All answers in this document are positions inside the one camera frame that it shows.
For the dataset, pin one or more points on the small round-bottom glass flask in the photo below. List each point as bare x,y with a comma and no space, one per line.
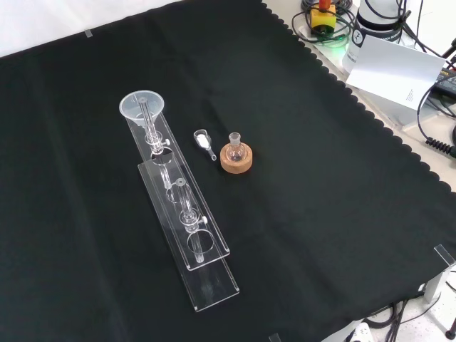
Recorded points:
236,152

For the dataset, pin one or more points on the black power adapter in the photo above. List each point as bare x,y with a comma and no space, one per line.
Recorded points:
447,80

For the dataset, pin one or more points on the clear glass weighing funnel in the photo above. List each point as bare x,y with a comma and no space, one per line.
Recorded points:
203,142

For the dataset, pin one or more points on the pale board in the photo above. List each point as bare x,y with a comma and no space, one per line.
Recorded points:
395,71

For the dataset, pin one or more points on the white power strip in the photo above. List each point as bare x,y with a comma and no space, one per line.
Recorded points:
360,333

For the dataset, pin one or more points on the black cloth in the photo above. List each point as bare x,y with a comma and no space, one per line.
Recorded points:
303,196

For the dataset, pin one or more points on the yellow stop button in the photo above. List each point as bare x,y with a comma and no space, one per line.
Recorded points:
322,18

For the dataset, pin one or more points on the clear acrylic funnel stand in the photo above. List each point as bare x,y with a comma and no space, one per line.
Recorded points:
199,256

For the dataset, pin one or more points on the translucent plastic funnel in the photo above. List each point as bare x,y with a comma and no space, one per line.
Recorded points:
132,107

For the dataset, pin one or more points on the clear tape piece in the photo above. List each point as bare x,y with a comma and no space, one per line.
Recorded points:
88,33
275,337

